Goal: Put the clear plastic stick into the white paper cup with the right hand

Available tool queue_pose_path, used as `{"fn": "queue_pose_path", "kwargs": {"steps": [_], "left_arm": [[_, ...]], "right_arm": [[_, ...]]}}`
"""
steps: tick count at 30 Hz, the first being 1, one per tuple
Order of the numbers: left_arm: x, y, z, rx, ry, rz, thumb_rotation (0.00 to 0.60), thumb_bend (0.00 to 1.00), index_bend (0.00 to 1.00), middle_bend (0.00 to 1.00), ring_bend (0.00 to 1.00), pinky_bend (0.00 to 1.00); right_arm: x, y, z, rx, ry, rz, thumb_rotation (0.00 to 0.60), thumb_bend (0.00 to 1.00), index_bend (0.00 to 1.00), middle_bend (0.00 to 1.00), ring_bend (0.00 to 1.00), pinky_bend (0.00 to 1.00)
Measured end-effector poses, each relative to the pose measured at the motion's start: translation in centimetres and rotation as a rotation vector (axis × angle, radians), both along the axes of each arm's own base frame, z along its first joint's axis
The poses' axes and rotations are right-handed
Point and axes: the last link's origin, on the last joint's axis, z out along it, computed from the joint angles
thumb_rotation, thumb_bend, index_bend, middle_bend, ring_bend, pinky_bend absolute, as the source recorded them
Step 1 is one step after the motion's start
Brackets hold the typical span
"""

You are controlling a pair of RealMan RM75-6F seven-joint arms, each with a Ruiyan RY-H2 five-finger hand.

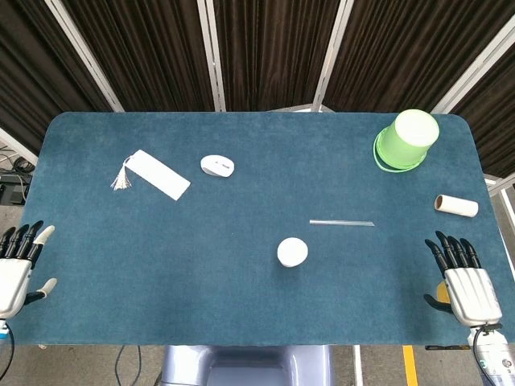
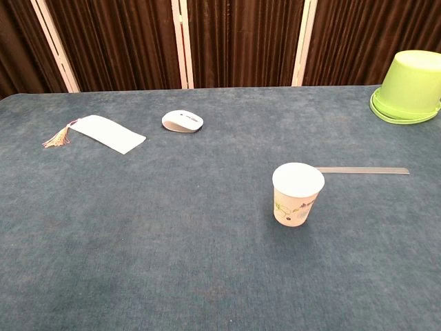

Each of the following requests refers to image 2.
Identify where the clear plastic tube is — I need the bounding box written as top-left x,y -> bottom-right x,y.
316,166 -> 411,176

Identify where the white floral paper cup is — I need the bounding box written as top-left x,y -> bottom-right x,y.
271,162 -> 326,228

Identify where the white computer mouse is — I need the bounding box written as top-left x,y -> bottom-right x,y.
161,110 -> 204,134

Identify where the blue felt table cloth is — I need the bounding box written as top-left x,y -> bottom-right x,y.
0,84 -> 441,331

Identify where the white bookmark with tassel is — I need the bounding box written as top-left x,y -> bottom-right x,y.
41,114 -> 147,155

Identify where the brown curtain panel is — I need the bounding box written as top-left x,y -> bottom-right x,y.
302,0 -> 441,87
44,0 -> 183,92
0,0 -> 68,101
187,0 -> 306,89

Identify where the lime green plastic bucket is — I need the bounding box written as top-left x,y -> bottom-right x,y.
369,50 -> 441,125

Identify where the white screen frame post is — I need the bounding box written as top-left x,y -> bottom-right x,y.
171,0 -> 194,90
291,0 -> 318,87
30,0 -> 81,93

